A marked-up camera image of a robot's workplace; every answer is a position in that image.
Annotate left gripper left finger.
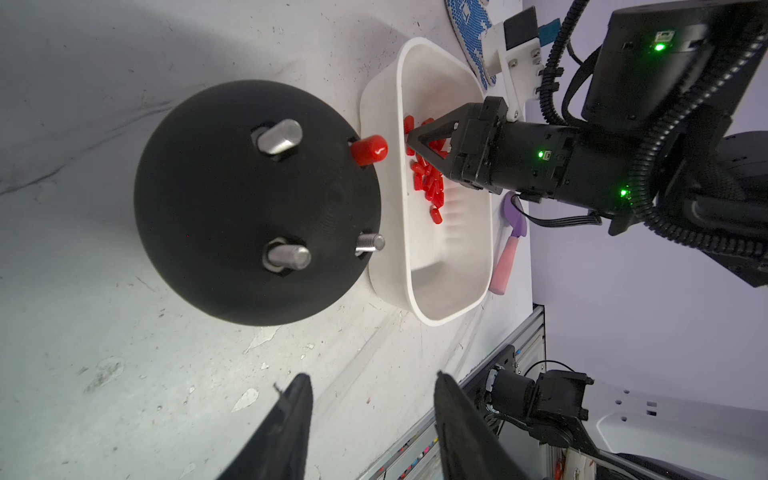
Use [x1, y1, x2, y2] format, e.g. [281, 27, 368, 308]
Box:
[219, 373, 313, 479]

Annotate pile of red sleeves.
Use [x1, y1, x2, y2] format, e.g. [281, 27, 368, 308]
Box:
[403, 115, 448, 225]

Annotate white plastic tray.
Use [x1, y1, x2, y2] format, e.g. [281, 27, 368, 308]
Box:
[360, 37, 494, 327]

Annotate blue dotted work glove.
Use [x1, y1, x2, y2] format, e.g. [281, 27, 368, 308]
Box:
[444, 0, 495, 91]

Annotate silver protruding screw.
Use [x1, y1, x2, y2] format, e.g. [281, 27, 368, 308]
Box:
[262, 237, 312, 273]
[251, 119, 303, 156]
[355, 233, 386, 257]

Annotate red screw sleeve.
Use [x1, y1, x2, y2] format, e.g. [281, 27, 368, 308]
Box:
[349, 135, 389, 167]

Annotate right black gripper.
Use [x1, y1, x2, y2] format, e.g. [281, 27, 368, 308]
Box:
[406, 97, 634, 216]

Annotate black corrugated cable conduit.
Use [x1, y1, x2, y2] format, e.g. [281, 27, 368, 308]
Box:
[538, 0, 768, 262]

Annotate pink purple handled tool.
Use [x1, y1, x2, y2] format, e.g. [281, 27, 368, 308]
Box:
[489, 192, 528, 296]

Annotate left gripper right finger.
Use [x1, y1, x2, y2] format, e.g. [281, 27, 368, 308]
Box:
[433, 372, 527, 479]

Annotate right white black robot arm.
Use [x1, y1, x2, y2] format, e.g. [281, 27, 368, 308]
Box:
[406, 1, 767, 287]

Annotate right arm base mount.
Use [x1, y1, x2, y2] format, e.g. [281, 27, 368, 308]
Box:
[467, 344, 598, 456]

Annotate black round screw base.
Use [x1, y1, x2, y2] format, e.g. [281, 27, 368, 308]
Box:
[134, 80, 381, 326]

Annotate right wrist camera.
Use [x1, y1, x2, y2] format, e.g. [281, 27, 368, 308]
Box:
[481, 7, 546, 122]

